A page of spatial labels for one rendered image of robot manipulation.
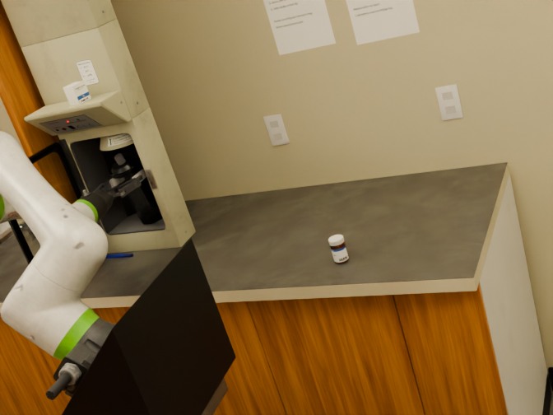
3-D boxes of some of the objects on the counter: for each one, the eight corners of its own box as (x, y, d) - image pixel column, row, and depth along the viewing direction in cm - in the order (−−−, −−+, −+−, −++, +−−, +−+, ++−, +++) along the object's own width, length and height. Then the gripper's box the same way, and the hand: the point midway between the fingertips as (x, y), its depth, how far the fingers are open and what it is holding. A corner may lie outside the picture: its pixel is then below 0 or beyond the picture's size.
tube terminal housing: (142, 221, 294) (65, 27, 265) (213, 213, 279) (140, 7, 250) (107, 254, 273) (20, 48, 245) (181, 247, 259) (98, 27, 230)
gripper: (118, 190, 237) (155, 160, 255) (66, 197, 247) (104, 168, 265) (127, 211, 239) (162, 180, 258) (74, 217, 249) (113, 187, 268)
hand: (129, 177), depth 260 cm, fingers closed on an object, 9 cm apart
